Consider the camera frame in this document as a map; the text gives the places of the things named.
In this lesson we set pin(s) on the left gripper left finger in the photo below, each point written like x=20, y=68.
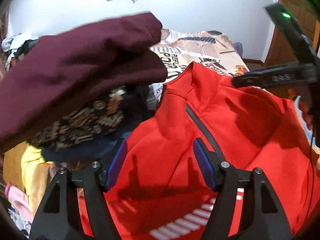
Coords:
x=58, y=215

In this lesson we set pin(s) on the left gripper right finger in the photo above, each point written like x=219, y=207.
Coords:
x=262, y=215

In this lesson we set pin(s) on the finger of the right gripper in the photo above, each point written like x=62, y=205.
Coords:
x=292, y=73

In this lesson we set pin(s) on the red fleece jacket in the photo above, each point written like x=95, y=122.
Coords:
x=161, y=193

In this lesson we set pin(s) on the brown wooden door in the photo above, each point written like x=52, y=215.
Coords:
x=280, y=51

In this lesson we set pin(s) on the pink cloth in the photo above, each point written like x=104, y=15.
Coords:
x=19, y=200

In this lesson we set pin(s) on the yellow garment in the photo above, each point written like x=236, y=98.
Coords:
x=35, y=176

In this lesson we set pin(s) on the newspaper print blanket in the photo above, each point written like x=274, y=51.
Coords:
x=212, y=49

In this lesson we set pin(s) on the brown patterned folded garment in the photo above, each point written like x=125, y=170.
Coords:
x=94, y=119

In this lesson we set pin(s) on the navy folded garment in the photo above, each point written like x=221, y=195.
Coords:
x=135, y=112

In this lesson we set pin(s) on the maroon folded garment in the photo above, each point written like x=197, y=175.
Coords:
x=63, y=72

